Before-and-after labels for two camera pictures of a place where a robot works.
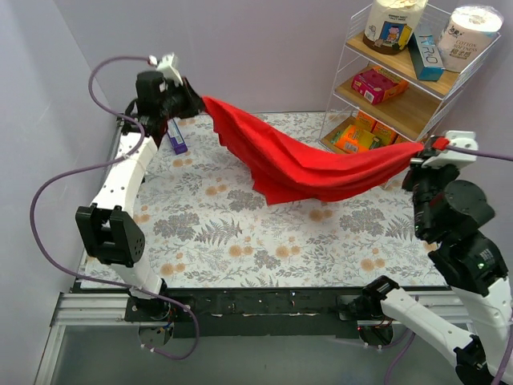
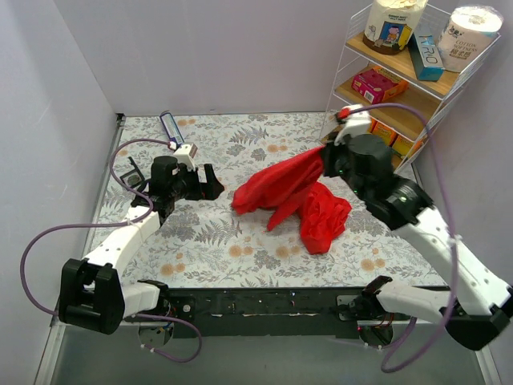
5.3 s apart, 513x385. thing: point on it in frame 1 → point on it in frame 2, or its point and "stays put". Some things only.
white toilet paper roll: [470, 30] stays put
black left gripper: [187, 98] → [196, 183]
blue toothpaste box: [427, 53] stays put
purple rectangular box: [175, 137] stays put
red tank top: [288, 168] → [289, 185]
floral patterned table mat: [208, 224] stays put
